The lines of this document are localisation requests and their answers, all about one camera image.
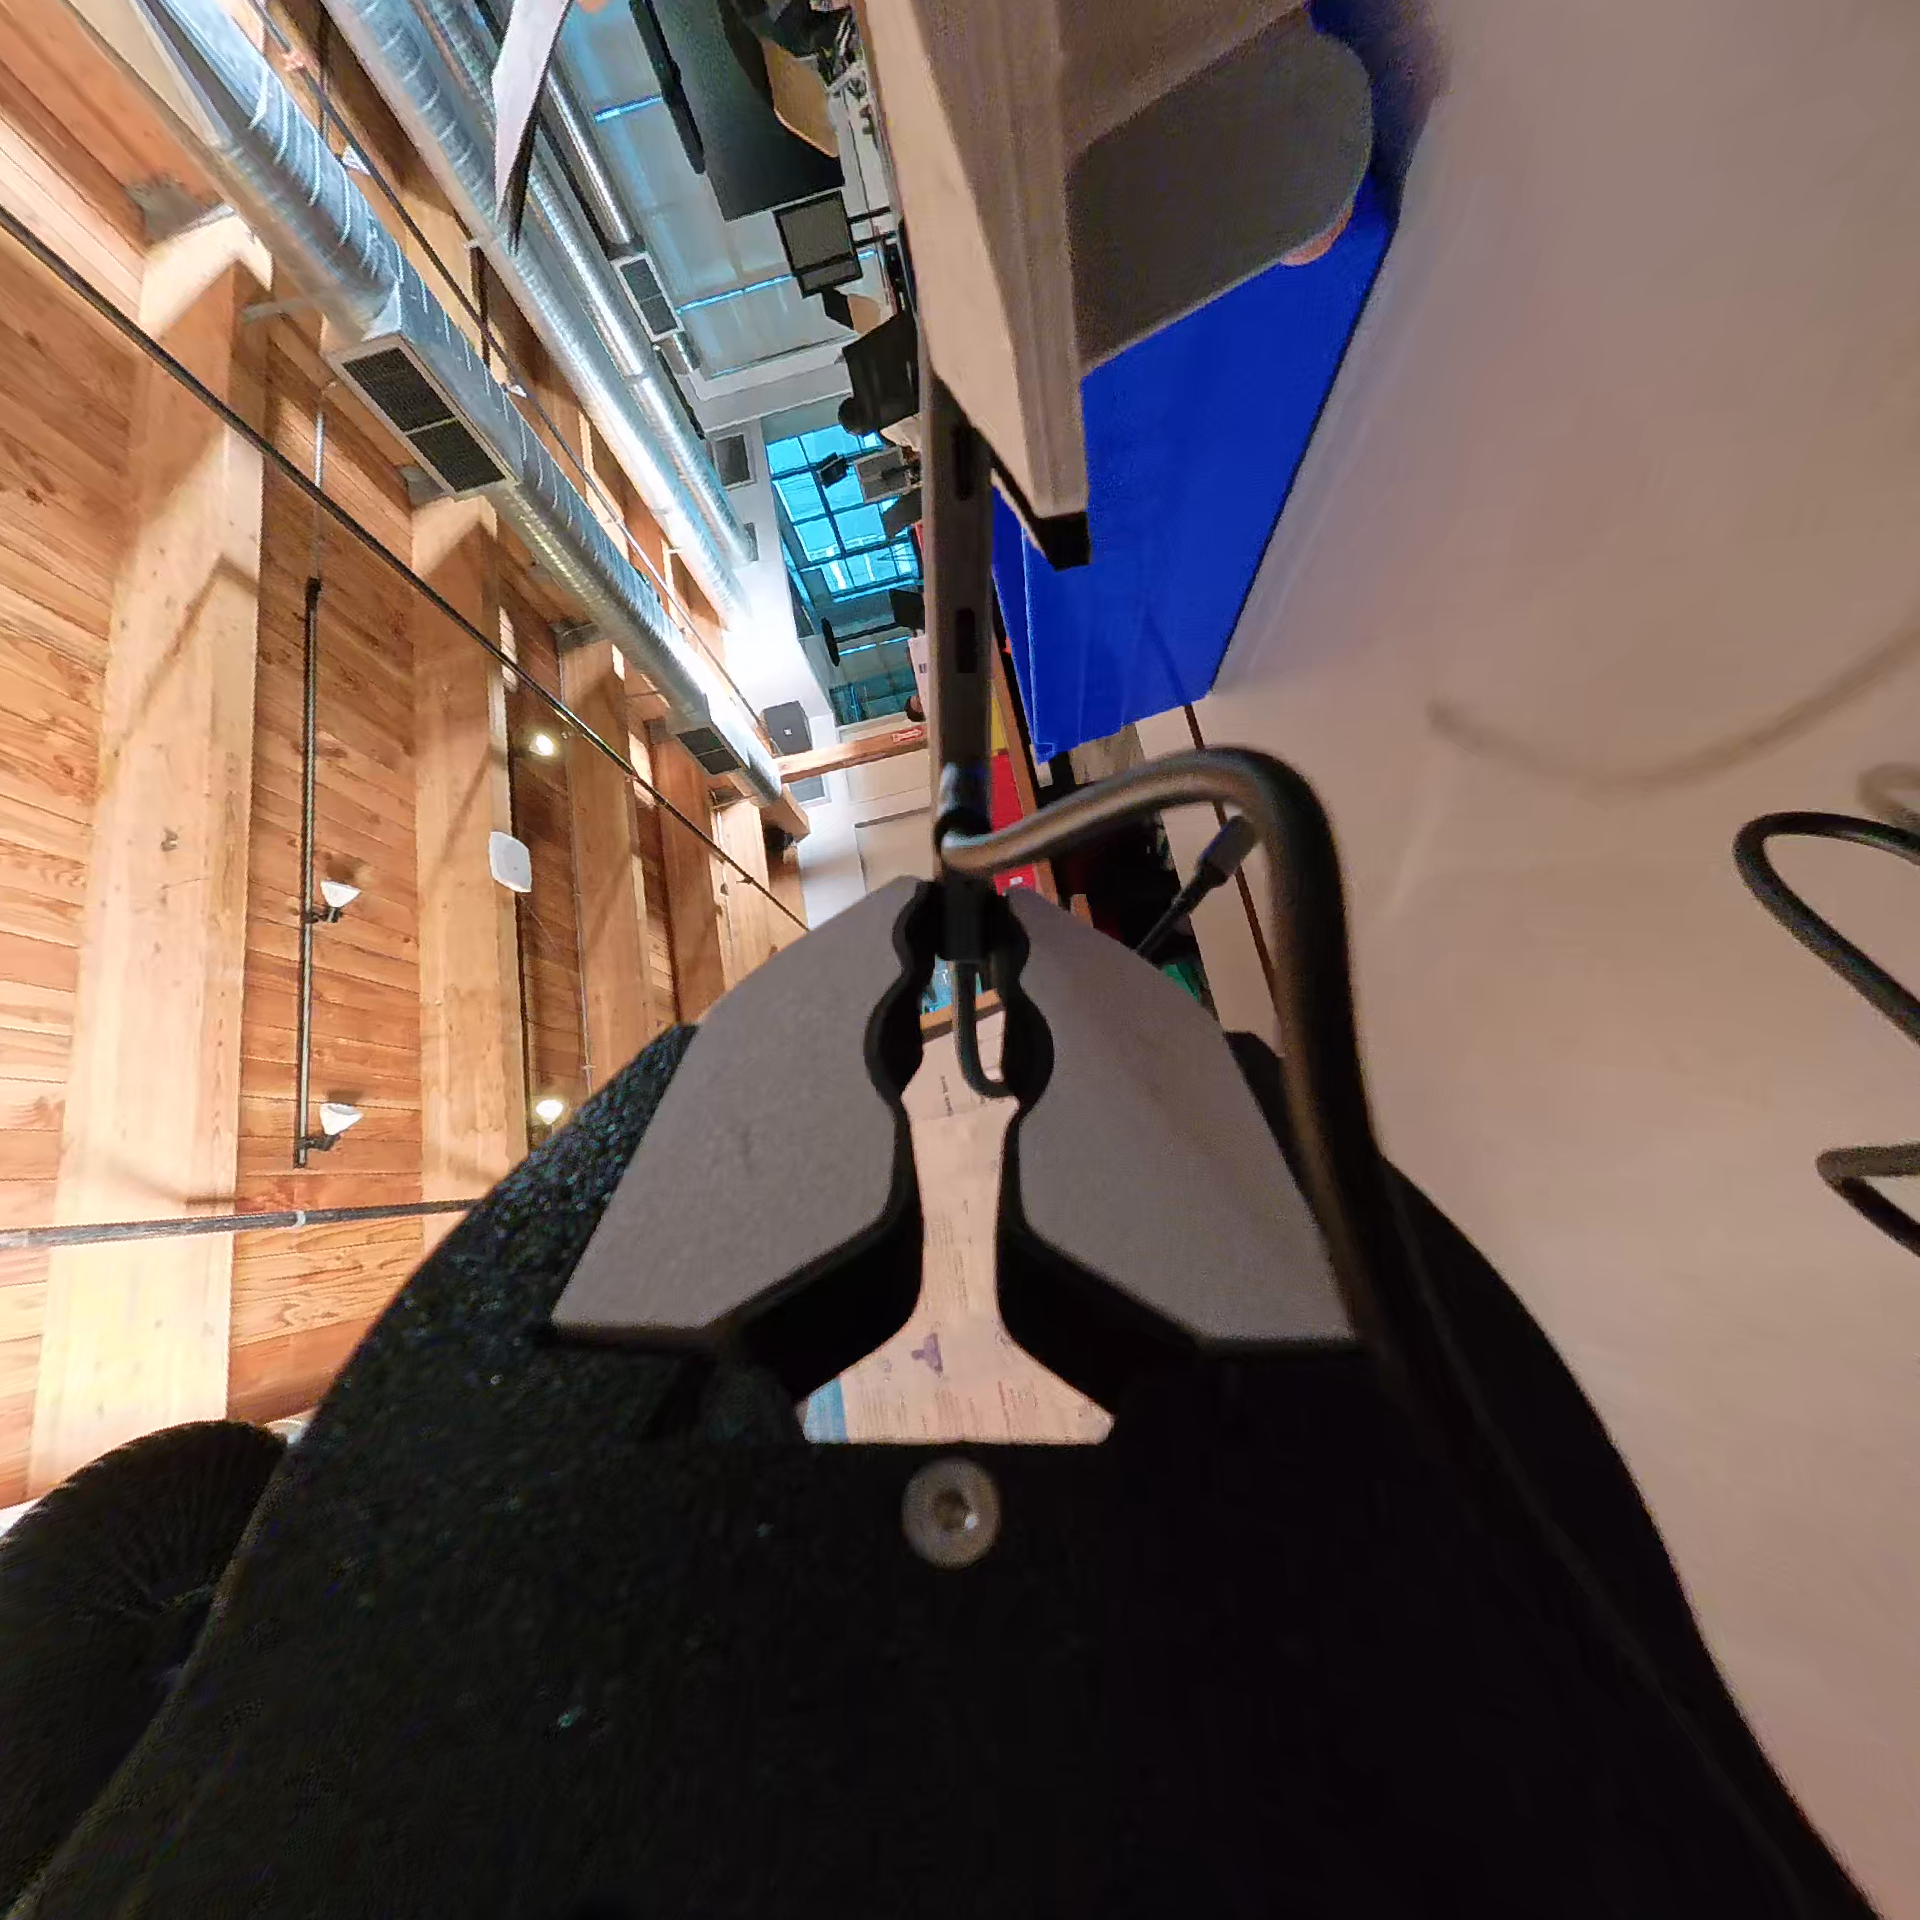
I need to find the black hub cable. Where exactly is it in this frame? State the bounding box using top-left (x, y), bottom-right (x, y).
top-left (930, 746), bottom-right (1920, 1920)

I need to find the dark knit cloth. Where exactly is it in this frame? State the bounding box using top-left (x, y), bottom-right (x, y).
top-left (0, 1415), bottom-right (290, 1920)

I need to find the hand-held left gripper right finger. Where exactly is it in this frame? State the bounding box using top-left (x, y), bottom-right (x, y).
top-left (989, 892), bottom-right (1362, 1387)

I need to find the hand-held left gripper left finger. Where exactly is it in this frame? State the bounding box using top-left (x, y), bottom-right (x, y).
top-left (549, 873), bottom-right (942, 1402)

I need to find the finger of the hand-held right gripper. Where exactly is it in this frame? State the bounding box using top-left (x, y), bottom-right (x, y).
top-left (1061, 17), bottom-right (1376, 371)
top-left (866, 0), bottom-right (1094, 575)

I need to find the silver ventilation duct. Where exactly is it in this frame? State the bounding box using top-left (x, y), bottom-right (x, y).
top-left (317, 0), bottom-right (757, 563)
top-left (143, 0), bottom-right (787, 802)

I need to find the grey framed monitor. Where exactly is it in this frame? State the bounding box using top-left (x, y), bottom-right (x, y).
top-left (772, 190), bottom-right (866, 295)

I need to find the blue plastic bin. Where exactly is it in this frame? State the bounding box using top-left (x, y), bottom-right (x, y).
top-left (989, 0), bottom-right (1446, 765)

